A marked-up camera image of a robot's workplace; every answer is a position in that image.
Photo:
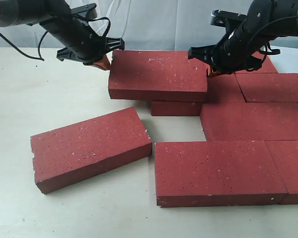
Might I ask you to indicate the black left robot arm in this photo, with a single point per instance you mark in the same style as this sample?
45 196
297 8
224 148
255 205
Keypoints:
52 15

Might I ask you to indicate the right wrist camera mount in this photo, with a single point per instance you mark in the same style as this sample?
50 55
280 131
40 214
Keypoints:
229 20

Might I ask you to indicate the third row red brick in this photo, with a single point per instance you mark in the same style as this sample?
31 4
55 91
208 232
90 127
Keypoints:
250 121

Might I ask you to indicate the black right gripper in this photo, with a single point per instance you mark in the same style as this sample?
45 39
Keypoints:
234 52

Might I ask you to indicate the front row large red brick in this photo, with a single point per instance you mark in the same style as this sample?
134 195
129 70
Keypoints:
216 173

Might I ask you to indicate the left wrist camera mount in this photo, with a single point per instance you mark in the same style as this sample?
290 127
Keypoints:
86 12

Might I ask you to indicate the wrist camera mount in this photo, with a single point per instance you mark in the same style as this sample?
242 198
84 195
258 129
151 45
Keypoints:
86 12
229 20

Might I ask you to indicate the second row right red brick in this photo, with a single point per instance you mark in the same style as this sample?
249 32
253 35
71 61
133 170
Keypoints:
269 87

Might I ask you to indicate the back row right red brick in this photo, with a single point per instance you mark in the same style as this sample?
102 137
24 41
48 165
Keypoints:
267 65

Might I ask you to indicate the white plastic backdrop sheet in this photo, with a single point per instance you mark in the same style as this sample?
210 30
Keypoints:
153 24

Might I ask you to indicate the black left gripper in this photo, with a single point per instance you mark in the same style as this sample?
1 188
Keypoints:
83 45

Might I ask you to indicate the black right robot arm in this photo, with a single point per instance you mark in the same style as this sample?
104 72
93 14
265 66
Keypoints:
282 15

